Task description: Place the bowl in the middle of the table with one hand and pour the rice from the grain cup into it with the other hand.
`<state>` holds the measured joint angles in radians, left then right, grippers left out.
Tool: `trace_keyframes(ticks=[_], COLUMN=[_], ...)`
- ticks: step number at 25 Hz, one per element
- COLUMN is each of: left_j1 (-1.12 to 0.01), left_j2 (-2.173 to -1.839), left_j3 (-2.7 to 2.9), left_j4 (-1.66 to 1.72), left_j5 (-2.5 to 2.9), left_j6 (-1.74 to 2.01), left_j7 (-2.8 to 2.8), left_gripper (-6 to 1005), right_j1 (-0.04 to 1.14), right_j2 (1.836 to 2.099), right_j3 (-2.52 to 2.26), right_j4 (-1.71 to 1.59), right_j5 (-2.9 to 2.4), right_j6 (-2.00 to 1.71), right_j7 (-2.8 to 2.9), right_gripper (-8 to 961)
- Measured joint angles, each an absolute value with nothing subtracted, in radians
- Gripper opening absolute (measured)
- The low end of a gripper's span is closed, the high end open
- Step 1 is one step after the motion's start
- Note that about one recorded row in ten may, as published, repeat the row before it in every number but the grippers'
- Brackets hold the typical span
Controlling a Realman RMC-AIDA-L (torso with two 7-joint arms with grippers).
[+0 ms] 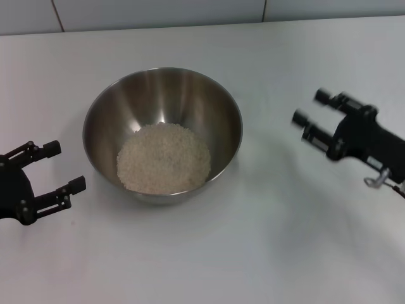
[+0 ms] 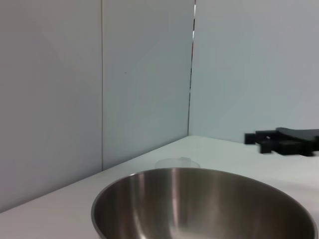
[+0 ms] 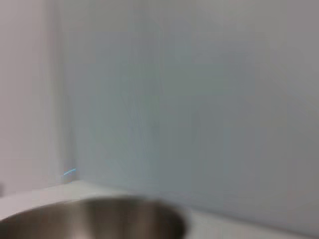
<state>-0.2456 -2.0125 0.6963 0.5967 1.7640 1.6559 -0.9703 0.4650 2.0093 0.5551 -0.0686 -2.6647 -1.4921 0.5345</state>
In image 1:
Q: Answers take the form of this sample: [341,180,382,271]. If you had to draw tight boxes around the right gripper cable with plug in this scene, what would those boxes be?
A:
[363,168,405,200]

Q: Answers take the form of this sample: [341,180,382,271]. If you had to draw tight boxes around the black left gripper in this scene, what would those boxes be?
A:
[0,140,87,226]

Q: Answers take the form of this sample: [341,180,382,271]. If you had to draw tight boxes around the large stainless steel bowl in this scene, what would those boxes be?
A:
[82,66,244,205]

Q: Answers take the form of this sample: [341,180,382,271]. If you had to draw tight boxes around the white rice grains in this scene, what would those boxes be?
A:
[116,122,212,194]

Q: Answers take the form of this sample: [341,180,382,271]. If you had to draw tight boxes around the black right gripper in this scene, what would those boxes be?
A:
[291,88,405,186]

